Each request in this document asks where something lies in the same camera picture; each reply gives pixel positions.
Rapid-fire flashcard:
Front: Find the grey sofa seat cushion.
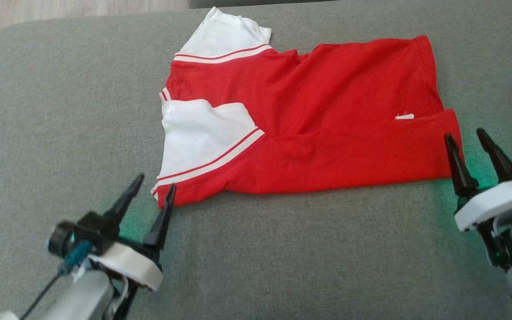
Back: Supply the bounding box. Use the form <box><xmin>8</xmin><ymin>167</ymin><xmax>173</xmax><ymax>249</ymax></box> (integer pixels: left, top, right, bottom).
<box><xmin>188</xmin><ymin>0</ymin><xmax>341</xmax><ymax>9</ymax></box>

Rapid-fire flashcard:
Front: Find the red white-sleeved printed jersey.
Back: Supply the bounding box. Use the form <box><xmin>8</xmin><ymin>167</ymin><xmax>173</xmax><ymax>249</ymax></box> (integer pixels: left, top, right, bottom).
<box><xmin>151</xmin><ymin>6</ymin><xmax>464</xmax><ymax>209</ymax></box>

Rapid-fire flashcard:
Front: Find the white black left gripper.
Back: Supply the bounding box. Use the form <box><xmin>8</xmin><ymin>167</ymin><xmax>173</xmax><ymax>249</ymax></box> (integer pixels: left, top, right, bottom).
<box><xmin>88</xmin><ymin>174</ymin><xmax>177</xmax><ymax>320</ymax></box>

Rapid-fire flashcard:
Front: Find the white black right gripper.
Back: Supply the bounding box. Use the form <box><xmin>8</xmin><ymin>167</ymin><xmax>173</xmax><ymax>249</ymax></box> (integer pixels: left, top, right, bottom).
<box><xmin>444</xmin><ymin>128</ymin><xmax>512</xmax><ymax>270</ymax></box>

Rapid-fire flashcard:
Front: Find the large grey sofa chaise cushion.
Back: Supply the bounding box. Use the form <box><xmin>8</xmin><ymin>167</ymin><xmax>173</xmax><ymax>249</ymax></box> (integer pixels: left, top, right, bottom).
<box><xmin>0</xmin><ymin>0</ymin><xmax>512</xmax><ymax>320</ymax></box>

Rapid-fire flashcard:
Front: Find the black cable with teal connector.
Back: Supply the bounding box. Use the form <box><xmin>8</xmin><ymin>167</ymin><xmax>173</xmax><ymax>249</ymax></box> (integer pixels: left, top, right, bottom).
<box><xmin>20</xmin><ymin>240</ymin><xmax>93</xmax><ymax>320</ymax></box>

